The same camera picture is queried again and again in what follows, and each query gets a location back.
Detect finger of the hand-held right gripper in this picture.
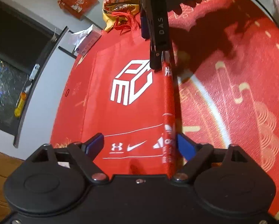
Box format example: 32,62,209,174
139,0,152,40
147,0,175,71

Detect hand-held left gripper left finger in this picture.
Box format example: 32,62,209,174
25,133,111,183

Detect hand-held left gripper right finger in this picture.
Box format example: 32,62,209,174
171,133,248,183

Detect red shopping bag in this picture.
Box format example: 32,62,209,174
80,11,185,180

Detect yellow printed bag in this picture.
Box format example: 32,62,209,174
102,0,141,32

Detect red printed tablecloth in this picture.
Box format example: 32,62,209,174
49,0,279,224

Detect tissue box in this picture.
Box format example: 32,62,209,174
69,24,103,57

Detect grey window sill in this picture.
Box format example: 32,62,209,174
13,26,69,148

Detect yellow packet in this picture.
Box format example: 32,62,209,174
14,91,28,117

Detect white tube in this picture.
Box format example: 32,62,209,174
25,80,34,94

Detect white and blue box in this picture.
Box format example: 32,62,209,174
29,63,41,81

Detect dark window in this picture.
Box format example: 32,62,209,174
0,0,62,136

